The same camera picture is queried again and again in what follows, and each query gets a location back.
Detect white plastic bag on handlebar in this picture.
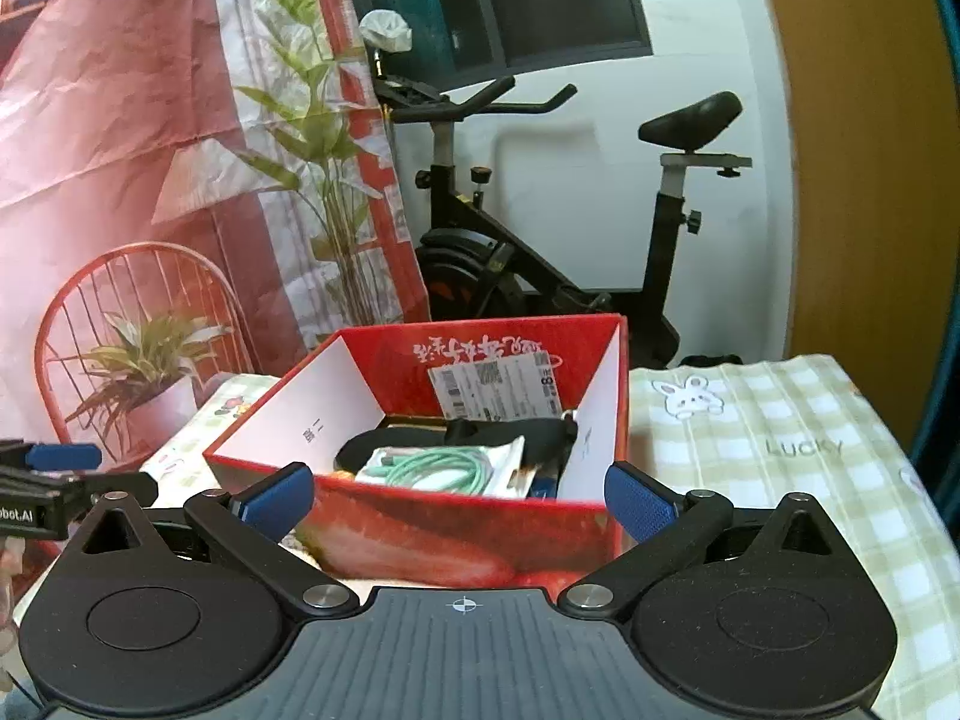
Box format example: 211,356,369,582
359,8,413,54

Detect white shipping label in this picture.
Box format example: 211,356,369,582
428,351,563,421

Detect black exercise bike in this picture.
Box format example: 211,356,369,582
369,73,755,373

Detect black eye mask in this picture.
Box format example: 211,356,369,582
334,415,578,473

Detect green checkered bunny blanket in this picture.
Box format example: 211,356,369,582
10,352,960,720

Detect dark window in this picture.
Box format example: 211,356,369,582
353,0,652,91

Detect wooden door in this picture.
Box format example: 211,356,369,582
771,0,958,445

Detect red printed backdrop curtain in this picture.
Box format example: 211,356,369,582
2,0,428,466

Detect red cardboard box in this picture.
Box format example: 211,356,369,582
206,314,626,590

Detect bag of pastel cables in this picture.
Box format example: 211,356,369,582
355,437,535,499

